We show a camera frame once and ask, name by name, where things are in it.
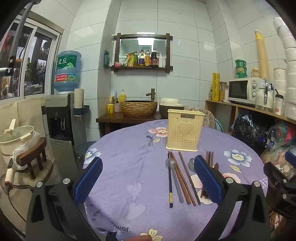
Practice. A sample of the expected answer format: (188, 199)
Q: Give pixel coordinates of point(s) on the tall stack of paper cups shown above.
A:
(262, 58)

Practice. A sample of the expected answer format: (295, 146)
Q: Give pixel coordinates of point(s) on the green instant noodle cup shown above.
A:
(241, 73)
(240, 63)

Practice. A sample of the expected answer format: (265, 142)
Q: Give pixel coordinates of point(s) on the yellow oil bottle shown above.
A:
(147, 58)

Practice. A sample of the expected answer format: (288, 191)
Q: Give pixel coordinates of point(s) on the cream perforated utensil holder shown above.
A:
(185, 139)

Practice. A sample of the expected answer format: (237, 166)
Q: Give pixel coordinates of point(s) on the stack of white bowls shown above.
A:
(290, 58)

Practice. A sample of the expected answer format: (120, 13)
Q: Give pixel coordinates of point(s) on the purple label bottle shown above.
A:
(141, 58)

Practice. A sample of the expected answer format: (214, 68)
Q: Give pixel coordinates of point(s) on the pink soap bottle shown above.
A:
(117, 107)

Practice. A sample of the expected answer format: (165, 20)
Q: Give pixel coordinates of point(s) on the blue water bottle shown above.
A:
(68, 69)

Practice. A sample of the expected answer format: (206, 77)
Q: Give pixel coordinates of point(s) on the bronze faucet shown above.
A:
(152, 95)

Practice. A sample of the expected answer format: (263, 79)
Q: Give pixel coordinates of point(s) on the yellow green packet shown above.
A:
(129, 59)

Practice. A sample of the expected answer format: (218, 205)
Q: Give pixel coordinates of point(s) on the black plastic bag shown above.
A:
(249, 132)

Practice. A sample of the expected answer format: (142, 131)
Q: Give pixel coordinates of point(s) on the pink round ornament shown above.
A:
(118, 64)

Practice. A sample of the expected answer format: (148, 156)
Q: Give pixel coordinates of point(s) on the wooden framed mirror shelf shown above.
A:
(143, 36)

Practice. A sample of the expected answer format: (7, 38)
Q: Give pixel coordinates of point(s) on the clear jar of sticks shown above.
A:
(223, 92)

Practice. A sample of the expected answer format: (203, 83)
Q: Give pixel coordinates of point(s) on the dark sauce bottle red label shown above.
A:
(154, 58)

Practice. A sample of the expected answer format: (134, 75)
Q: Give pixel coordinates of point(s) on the beige cloth cover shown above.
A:
(27, 115)

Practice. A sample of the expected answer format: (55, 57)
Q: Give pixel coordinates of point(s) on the cream pot glass lid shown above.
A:
(9, 148)

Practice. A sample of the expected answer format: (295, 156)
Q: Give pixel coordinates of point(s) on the small wooden stool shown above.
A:
(30, 155)

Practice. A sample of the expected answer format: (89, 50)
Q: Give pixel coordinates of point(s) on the yellow cup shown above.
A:
(110, 109)

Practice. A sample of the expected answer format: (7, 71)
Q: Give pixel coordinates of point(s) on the white basin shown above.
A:
(170, 101)

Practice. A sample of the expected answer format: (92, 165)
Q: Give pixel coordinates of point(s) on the dark cup holder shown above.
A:
(83, 110)

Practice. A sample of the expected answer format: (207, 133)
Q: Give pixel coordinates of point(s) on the grey water dispenser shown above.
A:
(60, 111)

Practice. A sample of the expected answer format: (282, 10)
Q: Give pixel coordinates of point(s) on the yellow cylinder container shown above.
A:
(215, 88)

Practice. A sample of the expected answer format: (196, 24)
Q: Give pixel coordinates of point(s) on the green hanging packet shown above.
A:
(106, 59)

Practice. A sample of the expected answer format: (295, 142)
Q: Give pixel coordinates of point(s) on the small cream jar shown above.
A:
(255, 73)

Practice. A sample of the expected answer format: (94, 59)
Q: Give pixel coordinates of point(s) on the wooden counter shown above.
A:
(108, 118)

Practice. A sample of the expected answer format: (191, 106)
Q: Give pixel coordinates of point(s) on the white paper cup sleeve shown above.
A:
(78, 97)

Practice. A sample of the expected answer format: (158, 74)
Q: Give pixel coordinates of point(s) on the white bottle black lid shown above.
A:
(279, 106)

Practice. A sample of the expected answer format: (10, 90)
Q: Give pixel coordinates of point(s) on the woven basin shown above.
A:
(138, 109)

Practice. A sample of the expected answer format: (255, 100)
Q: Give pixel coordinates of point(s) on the clear plastic bag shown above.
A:
(27, 143)

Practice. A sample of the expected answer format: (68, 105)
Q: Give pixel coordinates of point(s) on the wooden shelf unit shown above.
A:
(219, 103)

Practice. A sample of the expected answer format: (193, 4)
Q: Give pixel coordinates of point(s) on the floral cloth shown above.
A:
(210, 118)

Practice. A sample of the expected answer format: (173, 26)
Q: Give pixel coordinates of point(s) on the white thermos jug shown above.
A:
(261, 97)

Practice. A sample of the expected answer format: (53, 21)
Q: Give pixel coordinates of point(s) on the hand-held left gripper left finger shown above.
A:
(89, 179)

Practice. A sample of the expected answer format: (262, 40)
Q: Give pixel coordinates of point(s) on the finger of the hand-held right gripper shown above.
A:
(275, 172)
(291, 158)

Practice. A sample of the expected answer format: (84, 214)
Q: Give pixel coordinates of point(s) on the blue basin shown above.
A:
(219, 126)

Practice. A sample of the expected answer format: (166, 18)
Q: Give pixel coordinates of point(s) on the colourful plastic bags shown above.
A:
(282, 136)

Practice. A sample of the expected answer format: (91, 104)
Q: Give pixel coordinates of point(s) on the metal spoon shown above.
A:
(171, 163)
(193, 165)

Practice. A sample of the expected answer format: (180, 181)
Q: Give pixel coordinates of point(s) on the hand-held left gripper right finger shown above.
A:
(208, 179)

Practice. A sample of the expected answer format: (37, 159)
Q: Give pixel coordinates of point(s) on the brown plastic tub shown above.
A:
(172, 109)

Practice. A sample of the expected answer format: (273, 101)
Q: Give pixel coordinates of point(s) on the white microwave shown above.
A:
(238, 90)

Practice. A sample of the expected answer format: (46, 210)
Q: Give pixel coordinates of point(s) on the yellow dish soap bottle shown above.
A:
(122, 97)

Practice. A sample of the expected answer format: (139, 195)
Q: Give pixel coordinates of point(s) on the black chopstick gold band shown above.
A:
(209, 157)
(170, 185)

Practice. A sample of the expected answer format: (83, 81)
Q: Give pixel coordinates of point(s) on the green bottle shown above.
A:
(135, 59)

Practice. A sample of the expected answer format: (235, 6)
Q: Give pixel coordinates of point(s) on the sliding window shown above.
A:
(34, 69)

